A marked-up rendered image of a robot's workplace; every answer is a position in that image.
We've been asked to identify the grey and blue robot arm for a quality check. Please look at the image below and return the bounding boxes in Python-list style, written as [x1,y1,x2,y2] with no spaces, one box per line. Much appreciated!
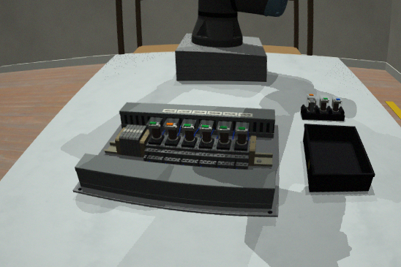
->
[192,0,288,48]

